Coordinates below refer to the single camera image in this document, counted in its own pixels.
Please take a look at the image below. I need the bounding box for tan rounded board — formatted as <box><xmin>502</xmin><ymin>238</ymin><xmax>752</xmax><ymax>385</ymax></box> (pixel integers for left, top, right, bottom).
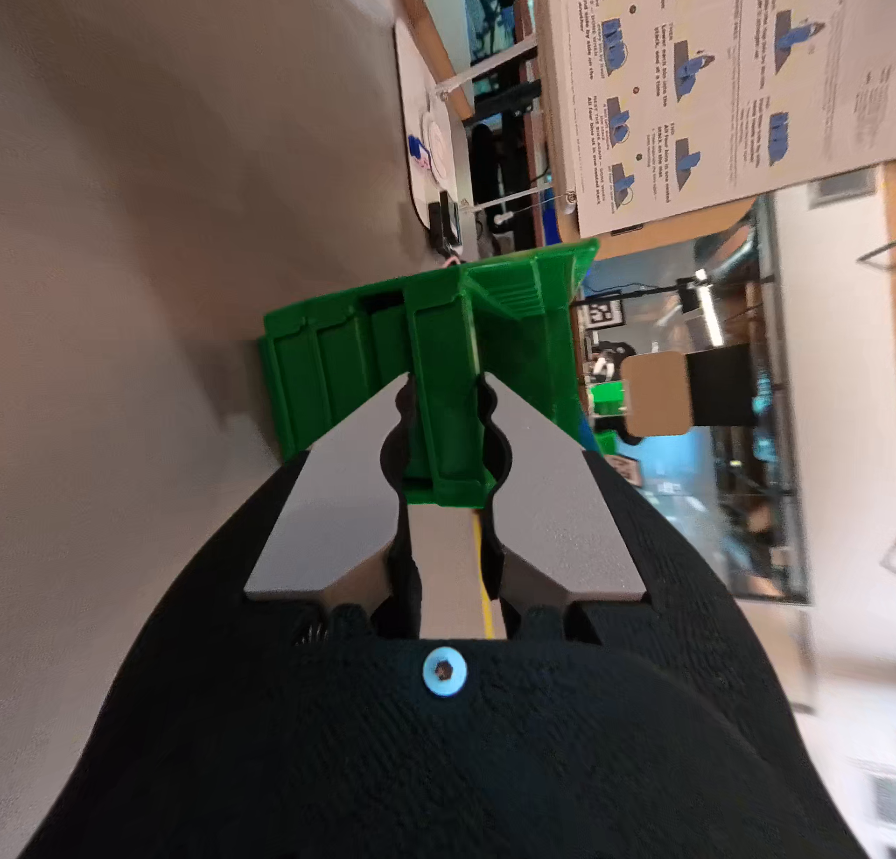
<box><xmin>621</xmin><ymin>350</ymin><xmax>695</xmax><ymax>437</ymax></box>

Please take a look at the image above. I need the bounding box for printed instruction sheet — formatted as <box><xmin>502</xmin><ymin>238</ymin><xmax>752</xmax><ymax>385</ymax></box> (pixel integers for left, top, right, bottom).
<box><xmin>553</xmin><ymin>0</ymin><xmax>896</xmax><ymax>238</ymax></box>

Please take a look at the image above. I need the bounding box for white stand with base plate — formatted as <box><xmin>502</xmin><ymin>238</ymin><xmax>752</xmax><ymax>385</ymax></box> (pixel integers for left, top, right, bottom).
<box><xmin>394</xmin><ymin>19</ymin><xmax>582</xmax><ymax>237</ymax></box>

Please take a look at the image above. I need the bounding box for white round disc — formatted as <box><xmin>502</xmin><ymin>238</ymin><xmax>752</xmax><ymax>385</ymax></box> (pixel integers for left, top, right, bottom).
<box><xmin>420</xmin><ymin>118</ymin><xmax>457</xmax><ymax>182</ymax></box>

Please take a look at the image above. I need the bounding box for black panel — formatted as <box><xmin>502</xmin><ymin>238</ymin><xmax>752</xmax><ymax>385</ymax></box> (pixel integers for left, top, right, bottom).
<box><xmin>686</xmin><ymin>343</ymin><xmax>758</xmax><ymax>427</ymax></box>

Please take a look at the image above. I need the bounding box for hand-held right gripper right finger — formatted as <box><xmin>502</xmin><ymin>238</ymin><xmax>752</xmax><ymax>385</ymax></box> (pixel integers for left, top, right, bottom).
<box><xmin>476</xmin><ymin>374</ymin><xmax>648</xmax><ymax>639</ymax></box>

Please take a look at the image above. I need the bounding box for yellow tape line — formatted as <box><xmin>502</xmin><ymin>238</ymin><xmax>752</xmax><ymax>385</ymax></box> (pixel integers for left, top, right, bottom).
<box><xmin>472</xmin><ymin>512</ymin><xmax>497</xmax><ymax>639</ymax></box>

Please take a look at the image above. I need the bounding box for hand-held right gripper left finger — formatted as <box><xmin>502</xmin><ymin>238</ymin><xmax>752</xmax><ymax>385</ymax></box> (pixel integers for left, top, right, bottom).
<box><xmin>244</xmin><ymin>373</ymin><xmax>423</xmax><ymax>639</ymax></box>

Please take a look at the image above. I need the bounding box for wall vent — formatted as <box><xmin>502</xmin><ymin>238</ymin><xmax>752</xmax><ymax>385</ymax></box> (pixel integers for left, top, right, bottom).
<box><xmin>805</xmin><ymin>168</ymin><xmax>879</xmax><ymax>210</ymax></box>

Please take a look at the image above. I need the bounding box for wood-edged grey table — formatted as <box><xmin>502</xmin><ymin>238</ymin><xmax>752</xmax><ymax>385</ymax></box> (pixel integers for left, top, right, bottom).
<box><xmin>387</xmin><ymin>0</ymin><xmax>478</xmax><ymax>123</ymax></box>

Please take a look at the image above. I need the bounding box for instruction sheet on stand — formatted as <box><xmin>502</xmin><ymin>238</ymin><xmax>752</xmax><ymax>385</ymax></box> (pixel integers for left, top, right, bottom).
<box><xmin>531</xmin><ymin>0</ymin><xmax>760</xmax><ymax>261</ymax></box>

